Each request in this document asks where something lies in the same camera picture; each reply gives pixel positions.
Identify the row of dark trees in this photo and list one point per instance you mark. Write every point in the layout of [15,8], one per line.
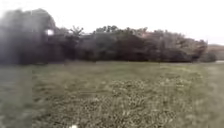
[110,46]

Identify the green grass field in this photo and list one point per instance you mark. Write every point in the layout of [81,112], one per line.
[113,96]

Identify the robot's own part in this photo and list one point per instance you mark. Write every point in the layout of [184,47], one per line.
[73,126]

